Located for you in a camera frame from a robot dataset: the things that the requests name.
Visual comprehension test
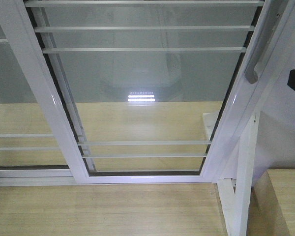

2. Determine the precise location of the silver door handle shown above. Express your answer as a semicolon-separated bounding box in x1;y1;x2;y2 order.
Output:
244;0;288;84

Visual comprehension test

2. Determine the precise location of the white framed sliding glass door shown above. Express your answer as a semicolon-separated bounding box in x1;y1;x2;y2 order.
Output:
0;0;265;183

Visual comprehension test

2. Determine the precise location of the light wooden box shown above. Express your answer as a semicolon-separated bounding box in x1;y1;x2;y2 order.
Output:
254;169;295;236

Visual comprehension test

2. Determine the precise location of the white framed fixed glass panel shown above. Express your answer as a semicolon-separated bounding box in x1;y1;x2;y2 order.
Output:
0;25;68;170

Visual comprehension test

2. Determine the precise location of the white rear support bracket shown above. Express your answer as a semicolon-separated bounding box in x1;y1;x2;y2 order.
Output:
201;111;219;145

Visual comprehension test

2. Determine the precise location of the white triangular support bracket right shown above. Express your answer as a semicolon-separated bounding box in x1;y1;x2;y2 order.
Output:
217;112;260;236

